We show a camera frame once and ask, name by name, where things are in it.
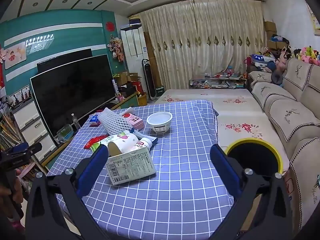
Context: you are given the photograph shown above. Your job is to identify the open cardboard boxes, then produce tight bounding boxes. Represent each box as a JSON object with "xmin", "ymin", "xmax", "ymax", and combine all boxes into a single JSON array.
[{"xmin": 113, "ymin": 72, "xmax": 142, "ymax": 88}]

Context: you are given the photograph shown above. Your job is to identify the person's pink clothing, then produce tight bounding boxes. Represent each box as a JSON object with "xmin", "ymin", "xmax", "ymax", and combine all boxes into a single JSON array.
[{"xmin": 7, "ymin": 217, "xmax": 26, "ymax": 236}]

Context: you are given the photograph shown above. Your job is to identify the white standing air conditioner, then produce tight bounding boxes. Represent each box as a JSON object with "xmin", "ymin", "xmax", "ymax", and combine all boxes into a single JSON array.
[{"xmin": 120, "ymin": 24, "xmax": 148, "ymax": 75}]

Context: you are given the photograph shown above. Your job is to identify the row of plush toys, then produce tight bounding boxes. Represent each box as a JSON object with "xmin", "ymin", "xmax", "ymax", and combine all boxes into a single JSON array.
[{"xmin": 276, "ymin": 44, "xmax": 320, "ymax": 67}]

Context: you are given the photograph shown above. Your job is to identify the small labelled plastic bottle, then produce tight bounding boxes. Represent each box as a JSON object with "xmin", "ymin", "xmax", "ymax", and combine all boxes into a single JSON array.
[{"xmin": 134, "ymin": 140, "xmax": 153, "ymax": 154}]

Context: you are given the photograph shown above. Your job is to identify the pink carton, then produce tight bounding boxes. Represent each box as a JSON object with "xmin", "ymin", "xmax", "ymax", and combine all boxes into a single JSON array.
[{"xmin": 124, "ymin": 113, "xmax": 144, "ymax": 131}]

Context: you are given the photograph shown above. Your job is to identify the pile of bags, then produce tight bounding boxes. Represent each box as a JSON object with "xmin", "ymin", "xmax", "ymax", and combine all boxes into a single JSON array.
[{"xmin": 246, "ymin": 51, "xmax": 278, "ymax": 73}]

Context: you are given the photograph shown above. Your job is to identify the dark box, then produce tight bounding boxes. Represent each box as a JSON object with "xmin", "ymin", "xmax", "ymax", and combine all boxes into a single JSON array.
[{"xmin": 128, "ymin": 16, "xmax": 142, "ymax": 27}]

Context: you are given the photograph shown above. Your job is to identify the large black television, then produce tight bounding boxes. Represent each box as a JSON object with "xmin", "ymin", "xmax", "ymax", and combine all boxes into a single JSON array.
[{"xmin": 30, "ymin": 54, "xmax": 117, "ymax": 144}]

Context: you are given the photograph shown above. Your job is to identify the beige embroidered curtain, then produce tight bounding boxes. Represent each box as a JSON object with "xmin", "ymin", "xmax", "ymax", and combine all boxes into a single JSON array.
[{"xmin": 138, "ymin": 0, "xmax": 266, "ymax": 91}]

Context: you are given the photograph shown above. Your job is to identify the red wall hanging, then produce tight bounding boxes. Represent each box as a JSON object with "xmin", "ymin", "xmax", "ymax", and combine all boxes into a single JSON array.
[{"xmin": 0, "ymin": 44, "xmax": 7, "ymax": 88}]

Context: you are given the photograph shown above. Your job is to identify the dark blue hat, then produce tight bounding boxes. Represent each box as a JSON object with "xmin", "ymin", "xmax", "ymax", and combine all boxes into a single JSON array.
[{"xmin": 271, "ymin": 69, "xmax": 283, "ymax": 86}]

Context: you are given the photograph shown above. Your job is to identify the clear water bottle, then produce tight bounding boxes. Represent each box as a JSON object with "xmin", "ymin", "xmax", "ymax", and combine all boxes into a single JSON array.
[{"xmin": 71, "ymin": 113, "xmax": 81, "ymax": 131}]

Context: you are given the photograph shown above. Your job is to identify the black flat screen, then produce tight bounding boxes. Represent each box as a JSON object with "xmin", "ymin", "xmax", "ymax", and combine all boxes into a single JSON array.
[{"xmin": 36, "ymin": 48, "xmax": 93, "ymax": 74}]

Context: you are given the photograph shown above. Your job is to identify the black tower fan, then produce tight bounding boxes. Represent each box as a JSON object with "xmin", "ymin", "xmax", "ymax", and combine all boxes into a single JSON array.
[{"xmin": 141, "ymin": 58, "xmax": 157, "ymax": 99}]

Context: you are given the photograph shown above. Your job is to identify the white floral mat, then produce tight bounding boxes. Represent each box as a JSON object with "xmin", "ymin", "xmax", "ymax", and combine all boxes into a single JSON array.
[{"xmin": 152, "ymin": 88, "xmax": 290, "ymax": 161}]

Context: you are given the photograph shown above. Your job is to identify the person's left hand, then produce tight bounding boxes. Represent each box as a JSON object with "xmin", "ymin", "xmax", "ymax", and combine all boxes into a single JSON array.
[{"xmin": 14, "ymin": 169, "xmax": 25, "ymax": 205}]

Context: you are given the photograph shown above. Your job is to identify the cluttered glass coffee table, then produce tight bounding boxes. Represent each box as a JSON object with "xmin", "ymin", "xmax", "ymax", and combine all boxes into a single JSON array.
[{"xmin": 188, "ymin": 73, "xmax": 247, "ymax": 90}]

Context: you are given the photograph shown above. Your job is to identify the beige sofa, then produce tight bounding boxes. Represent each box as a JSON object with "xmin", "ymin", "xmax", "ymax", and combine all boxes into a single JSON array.
[{"xmin": 246, "ymin": 57, "xmax": 320, "ymax": 233}]

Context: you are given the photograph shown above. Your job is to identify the blue white tube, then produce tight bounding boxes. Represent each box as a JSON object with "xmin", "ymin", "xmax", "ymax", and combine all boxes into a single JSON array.
[{"xmin": 129, "ymin": 129, "xmax": 159, "ymax": 144}]

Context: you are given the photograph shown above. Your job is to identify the framed wall painting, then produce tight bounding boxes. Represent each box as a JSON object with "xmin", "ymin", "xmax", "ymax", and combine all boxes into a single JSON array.
[{"xmin": 309, "ymin": 4, "xmax": 320, "ymax": 36}]

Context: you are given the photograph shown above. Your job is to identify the stacked cardboard boxes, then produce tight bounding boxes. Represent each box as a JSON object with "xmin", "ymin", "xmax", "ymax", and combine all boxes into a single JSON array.
[{"xmin": 263, "ymin": 19, "xmax": 288, "ymax": 51}]

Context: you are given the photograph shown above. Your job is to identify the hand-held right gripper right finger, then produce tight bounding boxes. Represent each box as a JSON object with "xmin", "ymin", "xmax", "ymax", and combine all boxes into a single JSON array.
[{"xmin": 209, "ymin": 144, "xmax": 293, "ymax": 240}]

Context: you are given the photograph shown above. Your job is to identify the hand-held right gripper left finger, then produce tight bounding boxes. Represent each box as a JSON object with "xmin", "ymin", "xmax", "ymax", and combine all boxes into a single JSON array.
[{"xmin": 25, "ymin": 144, "xmax": 113, "ymax": 240}]

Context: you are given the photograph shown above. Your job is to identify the yellow rimmed dark bin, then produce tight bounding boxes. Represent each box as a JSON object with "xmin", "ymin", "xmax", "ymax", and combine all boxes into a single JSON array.
[{"xmin": 224, "ymin": 138, "xmax": 283, "ymax": 178}]

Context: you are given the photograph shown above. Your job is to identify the framed photo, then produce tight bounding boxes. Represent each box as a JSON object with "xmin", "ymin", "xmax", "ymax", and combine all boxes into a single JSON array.
[{"xmin": 11, "ymin": 85, "xmax": 32, "ymax": 106}]

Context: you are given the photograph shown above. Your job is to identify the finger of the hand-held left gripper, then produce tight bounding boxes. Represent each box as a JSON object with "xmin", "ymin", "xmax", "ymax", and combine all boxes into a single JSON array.
[
  {"xmin": 6, "ymin": 142, "xmax": 30, "ymax": 154},
  {"xmin": 15, "ymin": 143, "xmax": 42, "ymax": 158}
]

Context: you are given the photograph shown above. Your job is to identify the red and blue packet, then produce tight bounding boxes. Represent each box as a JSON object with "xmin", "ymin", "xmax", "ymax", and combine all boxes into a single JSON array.
[{"xmin": 84, "ymin": 135, "xmax": 109, "ymax": 154}]

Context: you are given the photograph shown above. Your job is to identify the white foam net sleeve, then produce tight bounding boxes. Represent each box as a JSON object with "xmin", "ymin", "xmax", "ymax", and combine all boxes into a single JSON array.
[{"xmin": 97, "ymin": 107, "xmax": 133, "ymax": 136}]

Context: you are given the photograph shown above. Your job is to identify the white green printed container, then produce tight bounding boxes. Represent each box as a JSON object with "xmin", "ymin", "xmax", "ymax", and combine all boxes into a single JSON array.
[{"xmin": 100, "ymin": 132, "xmax": 139, "ymax": 158}]

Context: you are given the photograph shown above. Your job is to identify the white barcode medicine box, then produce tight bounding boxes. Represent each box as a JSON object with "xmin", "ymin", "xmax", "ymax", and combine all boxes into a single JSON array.
[{"xmin": 105, "ymin": 147, "xmax": 157, "ymax": 186}]

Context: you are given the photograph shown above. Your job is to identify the white plastic bowl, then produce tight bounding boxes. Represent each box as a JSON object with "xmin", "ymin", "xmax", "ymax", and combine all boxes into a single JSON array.
[{"xmin": 146, "ymin": 111, "xmax": 173, "ymax": 134}]

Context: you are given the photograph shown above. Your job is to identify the artificial flower bunch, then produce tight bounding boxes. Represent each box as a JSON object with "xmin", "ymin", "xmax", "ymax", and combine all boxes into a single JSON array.
[{"xmin": 107, "ymin": 37, "xmax": 125, "ymax": 62}]

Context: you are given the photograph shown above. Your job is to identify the dark blue cloth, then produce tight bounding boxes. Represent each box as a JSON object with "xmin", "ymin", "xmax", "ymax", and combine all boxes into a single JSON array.
[{"xmin": 212, "ymin": 106, "xmax": 220, "ymax": 137}]

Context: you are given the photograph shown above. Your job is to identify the pink wall picture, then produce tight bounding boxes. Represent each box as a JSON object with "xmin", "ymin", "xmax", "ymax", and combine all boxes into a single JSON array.
[{"xmin": 3, "ymin": 41, "xmax": 28, "ymax": 70}]

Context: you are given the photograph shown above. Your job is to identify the blue checked tablecloth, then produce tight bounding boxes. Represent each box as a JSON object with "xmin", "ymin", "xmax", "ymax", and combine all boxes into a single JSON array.
[{"xmin": 46, "ymin": 100, "xmax": 236, "ymax": 240}]

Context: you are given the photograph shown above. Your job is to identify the white drawer cabinet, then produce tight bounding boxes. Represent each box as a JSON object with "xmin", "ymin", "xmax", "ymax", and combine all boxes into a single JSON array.
[{"xmin": 11, "ymin": 97, "xmax": 58, "ymax": 162}]

